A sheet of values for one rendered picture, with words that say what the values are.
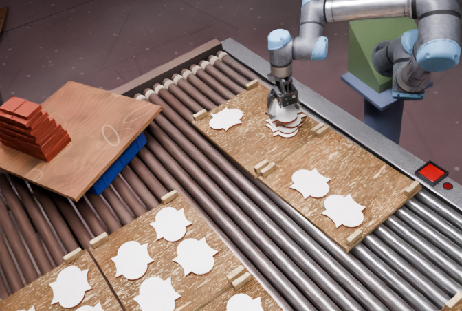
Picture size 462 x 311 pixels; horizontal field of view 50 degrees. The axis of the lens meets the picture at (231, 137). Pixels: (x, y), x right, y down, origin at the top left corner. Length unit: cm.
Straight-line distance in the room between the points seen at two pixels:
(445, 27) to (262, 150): 74
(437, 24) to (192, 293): 104
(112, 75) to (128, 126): 226
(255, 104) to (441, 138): 154
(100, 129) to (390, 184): 106
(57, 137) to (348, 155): 104
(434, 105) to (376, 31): 139
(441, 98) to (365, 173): 188
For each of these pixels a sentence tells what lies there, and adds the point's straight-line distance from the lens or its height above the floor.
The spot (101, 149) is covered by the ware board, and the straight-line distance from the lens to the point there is 186.
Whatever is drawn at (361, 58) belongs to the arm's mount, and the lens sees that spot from 216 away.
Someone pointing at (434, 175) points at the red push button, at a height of 93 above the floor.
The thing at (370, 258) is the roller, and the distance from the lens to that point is 156.
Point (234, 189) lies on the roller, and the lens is 174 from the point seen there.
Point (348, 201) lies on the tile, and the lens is 165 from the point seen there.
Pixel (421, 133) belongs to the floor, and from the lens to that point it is 328.
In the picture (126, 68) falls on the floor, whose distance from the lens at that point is 418.
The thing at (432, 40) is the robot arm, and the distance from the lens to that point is 155.
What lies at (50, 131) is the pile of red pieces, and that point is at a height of 113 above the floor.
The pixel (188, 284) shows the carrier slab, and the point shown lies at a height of 94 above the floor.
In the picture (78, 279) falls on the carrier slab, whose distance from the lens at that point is 165.
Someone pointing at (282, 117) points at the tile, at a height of 100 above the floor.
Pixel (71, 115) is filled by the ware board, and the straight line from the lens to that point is 207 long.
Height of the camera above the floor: 223
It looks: 43 degrees down
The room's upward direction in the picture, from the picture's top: 11 degrees counter-clockwise
